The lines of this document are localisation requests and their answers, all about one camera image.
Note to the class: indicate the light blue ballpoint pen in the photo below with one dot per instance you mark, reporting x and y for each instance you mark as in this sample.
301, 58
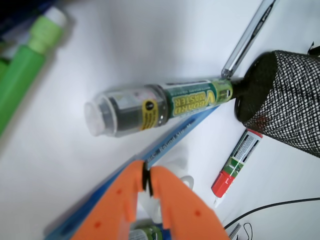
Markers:
150, 156

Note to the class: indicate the silver grey gel pen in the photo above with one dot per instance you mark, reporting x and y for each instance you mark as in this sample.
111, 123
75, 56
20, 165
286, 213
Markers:
245, 42

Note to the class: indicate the red board marker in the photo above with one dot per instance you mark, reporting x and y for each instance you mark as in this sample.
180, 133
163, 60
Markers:
234, 164

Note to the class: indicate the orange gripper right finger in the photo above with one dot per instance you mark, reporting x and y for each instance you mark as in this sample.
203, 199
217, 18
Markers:
184, 213

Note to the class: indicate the green pen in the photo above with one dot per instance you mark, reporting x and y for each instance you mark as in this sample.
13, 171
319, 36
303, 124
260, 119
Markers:
28, 61

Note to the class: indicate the green board marker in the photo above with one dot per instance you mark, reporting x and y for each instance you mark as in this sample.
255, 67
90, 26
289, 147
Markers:
126, 111

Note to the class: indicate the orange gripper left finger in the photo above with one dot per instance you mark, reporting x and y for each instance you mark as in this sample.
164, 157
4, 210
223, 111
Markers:
112, 216

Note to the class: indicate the black mesh pen holder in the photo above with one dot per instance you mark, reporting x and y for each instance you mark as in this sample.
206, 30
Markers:
282, 99

